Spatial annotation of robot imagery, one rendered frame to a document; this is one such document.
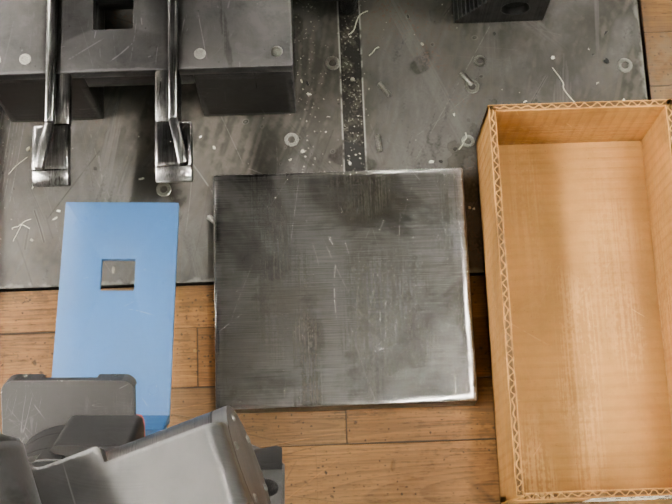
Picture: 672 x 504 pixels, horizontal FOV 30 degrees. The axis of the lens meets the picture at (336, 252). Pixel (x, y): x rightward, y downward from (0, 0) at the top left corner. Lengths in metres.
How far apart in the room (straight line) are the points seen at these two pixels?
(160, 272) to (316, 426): 0.15
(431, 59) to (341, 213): 0.14
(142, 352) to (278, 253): 0.13
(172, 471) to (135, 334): 0.26
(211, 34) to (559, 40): 0.26
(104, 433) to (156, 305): 0.18
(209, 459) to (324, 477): 0.33
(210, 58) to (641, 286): 0.33
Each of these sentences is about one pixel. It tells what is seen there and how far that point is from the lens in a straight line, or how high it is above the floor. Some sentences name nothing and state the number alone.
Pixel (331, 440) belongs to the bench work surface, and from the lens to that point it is 0.83.
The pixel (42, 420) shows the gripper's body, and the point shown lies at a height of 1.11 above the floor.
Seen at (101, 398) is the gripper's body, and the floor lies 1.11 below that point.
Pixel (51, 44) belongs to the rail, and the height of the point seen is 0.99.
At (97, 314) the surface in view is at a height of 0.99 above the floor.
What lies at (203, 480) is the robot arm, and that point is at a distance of 0.51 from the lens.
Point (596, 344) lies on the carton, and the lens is 0.86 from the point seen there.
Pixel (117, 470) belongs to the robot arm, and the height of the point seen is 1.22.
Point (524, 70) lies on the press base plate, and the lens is 0.91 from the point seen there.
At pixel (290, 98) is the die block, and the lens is 0.86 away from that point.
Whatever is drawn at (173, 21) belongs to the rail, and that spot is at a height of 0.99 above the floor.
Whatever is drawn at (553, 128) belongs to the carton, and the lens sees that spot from 0.86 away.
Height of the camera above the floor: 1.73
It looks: 75 degrees down
